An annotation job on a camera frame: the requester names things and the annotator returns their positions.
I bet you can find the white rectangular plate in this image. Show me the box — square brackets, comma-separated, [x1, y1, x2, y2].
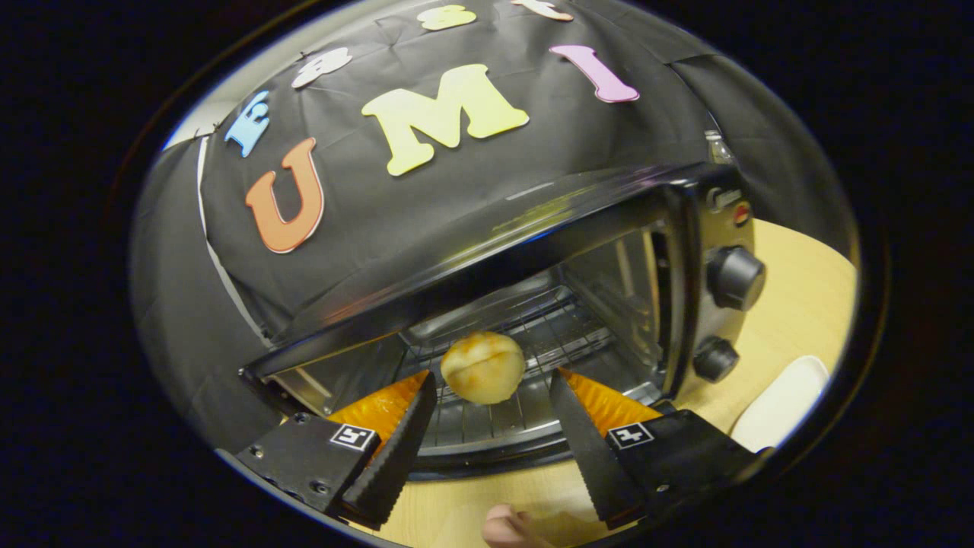
[730, 355, 830, 454]

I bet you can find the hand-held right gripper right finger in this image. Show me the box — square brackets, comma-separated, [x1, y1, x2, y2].
[549, 368, 762, 531]

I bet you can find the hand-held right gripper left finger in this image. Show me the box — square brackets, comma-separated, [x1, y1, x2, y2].
[234, 371, 439, 531]

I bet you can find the large black oven knob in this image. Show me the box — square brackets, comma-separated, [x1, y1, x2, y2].
[706, 245, 767, 311]

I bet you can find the round bread bun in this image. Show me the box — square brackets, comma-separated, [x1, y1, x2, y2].
[440, 331, 527, 406]

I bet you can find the small black oven knob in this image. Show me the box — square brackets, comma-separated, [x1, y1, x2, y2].
[692, 337, 740, 383]

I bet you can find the black electric oven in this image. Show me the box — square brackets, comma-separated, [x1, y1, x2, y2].
[240, 162, 768, 482]

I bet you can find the metal oven rack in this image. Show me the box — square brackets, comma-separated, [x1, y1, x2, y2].
[399, 301, 663, 450]

